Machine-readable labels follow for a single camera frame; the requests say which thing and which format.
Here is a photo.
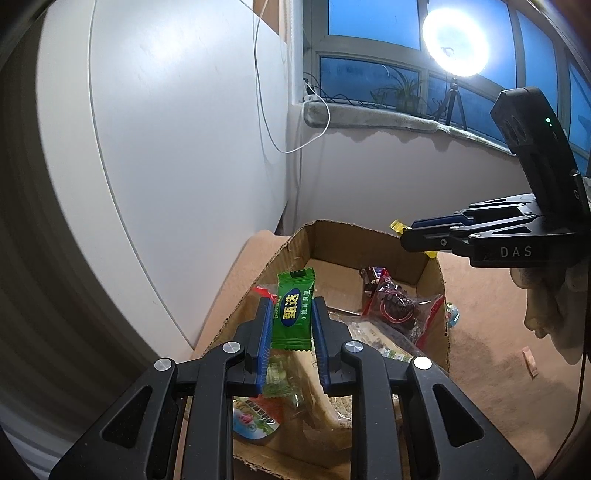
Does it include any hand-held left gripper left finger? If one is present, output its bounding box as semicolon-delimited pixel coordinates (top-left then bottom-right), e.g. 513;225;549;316
48;298;274;480

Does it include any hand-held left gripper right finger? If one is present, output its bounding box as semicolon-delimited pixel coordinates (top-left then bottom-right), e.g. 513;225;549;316
311;296;536;480

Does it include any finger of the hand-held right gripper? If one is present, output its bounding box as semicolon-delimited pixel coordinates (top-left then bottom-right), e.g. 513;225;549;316
411;194;539;230
401;224;532;256

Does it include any yellow candy packet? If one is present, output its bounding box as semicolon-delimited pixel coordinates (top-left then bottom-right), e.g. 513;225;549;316
389;220;437;257

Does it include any red dried fruit packet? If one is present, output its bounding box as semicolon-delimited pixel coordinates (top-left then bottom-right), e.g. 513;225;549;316
360;272;446;349

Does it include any cardboard box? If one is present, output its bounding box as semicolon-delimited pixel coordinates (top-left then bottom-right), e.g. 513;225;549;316
194;220;451;474

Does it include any person's right hand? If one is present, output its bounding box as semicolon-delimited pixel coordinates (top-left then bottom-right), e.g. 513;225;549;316
510;265;591;365

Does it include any pale green candy packet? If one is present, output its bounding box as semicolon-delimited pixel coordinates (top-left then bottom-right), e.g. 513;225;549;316
263;353;308;407

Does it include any wrapped bread pack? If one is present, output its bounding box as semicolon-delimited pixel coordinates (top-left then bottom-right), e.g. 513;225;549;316
295;314;416;430

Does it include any egg-shaped chocolate pack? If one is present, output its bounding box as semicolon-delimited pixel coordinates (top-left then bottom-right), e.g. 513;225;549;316
232;396;283;444

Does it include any black light tripod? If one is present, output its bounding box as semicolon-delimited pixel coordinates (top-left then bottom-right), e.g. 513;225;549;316
434;76;467;127

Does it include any grey windowsill cloth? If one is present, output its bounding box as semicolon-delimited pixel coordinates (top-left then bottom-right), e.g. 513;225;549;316
302;102;518;155

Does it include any potted green plant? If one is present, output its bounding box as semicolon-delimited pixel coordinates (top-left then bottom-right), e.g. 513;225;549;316
372;65;428;114

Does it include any white cabinet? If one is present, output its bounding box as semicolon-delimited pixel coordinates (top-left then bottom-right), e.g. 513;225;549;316
37;0;301;352

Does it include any grey ribbed panel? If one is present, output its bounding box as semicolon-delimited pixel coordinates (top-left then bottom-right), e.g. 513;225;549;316
0;46;195;462

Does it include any white framed window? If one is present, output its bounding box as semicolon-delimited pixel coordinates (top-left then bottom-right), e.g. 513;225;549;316
302;0;591;176

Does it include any ring light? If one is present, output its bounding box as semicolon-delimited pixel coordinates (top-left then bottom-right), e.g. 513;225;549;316
422;8;489;77

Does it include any white cable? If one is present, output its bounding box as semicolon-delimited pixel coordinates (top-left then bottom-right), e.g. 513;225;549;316
254;0;331;154

